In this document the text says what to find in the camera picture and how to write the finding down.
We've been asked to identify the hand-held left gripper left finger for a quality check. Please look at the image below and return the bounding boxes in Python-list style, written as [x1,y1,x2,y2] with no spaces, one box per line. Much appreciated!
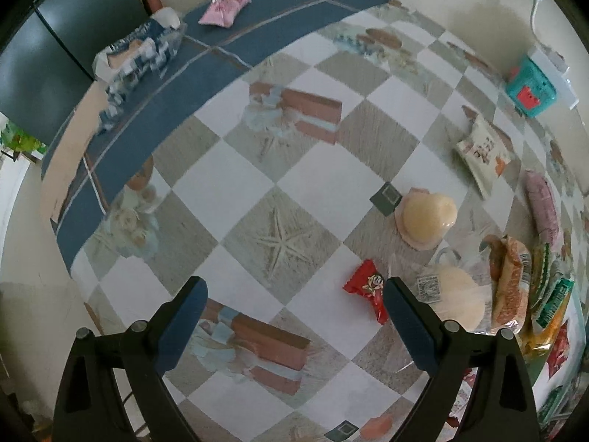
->
[54,276,209,442]

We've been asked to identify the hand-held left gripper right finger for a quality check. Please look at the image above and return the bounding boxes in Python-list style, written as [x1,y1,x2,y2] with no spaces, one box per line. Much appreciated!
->
[384,277,541,442]

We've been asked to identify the small red candy packet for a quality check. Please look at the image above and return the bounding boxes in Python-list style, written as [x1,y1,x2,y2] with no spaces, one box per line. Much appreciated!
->
[342,259,393,326]

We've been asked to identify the orange bread packet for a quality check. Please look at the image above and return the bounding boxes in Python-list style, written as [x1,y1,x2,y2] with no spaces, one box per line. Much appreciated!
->
[481,235,531,333]

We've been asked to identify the round bun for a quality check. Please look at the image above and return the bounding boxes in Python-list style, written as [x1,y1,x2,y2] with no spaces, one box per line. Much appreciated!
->
[394,188,459,250]

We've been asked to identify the green cracker snack packet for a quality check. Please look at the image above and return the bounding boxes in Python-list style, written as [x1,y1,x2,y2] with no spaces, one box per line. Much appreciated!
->
[534,274,577,332]
[529,243,560,318]

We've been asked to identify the teal rimmed white tray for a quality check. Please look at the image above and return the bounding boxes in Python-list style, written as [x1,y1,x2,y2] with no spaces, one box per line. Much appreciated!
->
[525,281,589,431]

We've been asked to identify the round white cake in wrapper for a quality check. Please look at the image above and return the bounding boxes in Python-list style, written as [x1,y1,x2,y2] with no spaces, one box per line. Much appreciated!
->
[390,248,492,333]

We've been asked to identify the yellow snack packet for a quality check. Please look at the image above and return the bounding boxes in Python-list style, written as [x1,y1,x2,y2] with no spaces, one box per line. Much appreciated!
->
[519,325,563,361]

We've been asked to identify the large red snack packet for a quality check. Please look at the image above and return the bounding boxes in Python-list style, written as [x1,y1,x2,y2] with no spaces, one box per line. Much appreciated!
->
[547,327,572,379]

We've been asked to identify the large pink snack packet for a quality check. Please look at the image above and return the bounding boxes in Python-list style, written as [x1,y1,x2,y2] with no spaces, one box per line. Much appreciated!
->
[525,170,560,245]

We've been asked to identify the checkered printed tablecloth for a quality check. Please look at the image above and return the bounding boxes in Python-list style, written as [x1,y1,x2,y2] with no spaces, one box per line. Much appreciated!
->
[40,0,589,442]

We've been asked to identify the white printed snack packet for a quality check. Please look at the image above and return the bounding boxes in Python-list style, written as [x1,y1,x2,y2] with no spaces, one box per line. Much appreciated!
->
[452,114,514,200]

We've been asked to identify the green plant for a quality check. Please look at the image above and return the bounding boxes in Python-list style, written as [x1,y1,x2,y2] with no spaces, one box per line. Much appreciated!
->
[0,119,47,163]

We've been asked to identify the teal box with red label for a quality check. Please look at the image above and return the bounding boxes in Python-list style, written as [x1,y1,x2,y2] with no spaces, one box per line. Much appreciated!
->
[507,54,560,117]

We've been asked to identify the blue white patterned plastic bag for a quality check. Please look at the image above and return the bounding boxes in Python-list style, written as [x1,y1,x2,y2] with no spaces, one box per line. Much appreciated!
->
[93,8,188,135]

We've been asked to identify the white power strip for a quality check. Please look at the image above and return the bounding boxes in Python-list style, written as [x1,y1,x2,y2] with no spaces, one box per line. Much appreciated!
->
[528,45,581,110]

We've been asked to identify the dark grey cabinet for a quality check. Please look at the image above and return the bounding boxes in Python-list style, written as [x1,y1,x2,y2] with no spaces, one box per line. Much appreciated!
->
[0,0,154,144]

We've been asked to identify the small pink snack packet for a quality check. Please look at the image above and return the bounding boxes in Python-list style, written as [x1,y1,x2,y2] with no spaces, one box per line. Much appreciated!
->
[199,0,252,27]

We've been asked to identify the white plug with cord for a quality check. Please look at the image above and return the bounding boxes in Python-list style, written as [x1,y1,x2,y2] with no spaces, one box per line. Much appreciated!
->
[528,0,549,52]

